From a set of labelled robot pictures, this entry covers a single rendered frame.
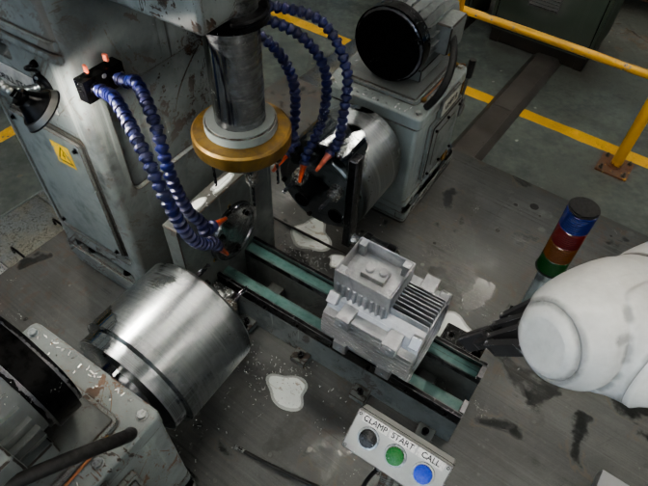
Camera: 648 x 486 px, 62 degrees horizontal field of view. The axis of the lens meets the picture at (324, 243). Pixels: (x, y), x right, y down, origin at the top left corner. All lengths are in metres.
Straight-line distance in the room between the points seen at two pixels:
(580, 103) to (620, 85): 0.39
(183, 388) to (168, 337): 0.09
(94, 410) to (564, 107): 3.28
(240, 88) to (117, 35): 0.22
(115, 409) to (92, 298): 0.62
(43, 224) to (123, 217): 1.12
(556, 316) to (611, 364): 0.06
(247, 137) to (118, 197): 0.31
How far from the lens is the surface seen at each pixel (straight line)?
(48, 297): 1.52
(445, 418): 1.16
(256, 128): 0.95
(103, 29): 0.97
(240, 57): 0.87
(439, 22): 1.40
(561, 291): 0.53
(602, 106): 3.83
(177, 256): 1.15
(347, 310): 1.03
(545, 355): 0.53
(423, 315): 1.01
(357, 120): 1.30
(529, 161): 3.21
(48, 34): 0.93
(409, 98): 1.38
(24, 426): 0.77
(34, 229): 2.25
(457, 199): 1.67
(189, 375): 0.95
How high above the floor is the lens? 1.94
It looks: 50 degrees down
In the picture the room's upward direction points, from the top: 3 degrees clockwise
